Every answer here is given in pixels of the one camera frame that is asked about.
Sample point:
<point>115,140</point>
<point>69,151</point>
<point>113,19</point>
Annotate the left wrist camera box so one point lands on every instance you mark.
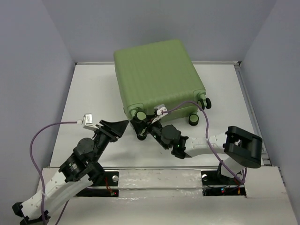
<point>87,122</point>

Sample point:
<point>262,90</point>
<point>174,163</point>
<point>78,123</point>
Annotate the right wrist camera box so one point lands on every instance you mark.
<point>160,111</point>

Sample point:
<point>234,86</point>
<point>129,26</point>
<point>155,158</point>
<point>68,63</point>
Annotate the green suitcase with blue lining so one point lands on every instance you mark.
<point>155,74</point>

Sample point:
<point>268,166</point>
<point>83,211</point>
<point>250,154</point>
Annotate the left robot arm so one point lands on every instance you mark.
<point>80,170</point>

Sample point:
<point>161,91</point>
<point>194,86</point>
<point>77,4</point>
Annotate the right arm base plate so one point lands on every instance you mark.
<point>214,184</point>

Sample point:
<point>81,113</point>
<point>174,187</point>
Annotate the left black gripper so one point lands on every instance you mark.
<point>118,128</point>

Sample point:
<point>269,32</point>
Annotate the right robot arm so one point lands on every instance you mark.
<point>236,149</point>

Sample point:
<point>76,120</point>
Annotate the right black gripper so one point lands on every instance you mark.
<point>152,125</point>

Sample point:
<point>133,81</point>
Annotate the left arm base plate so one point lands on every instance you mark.
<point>108,187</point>

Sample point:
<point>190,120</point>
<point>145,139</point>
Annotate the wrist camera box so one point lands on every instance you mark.
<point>87,122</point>
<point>160,111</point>

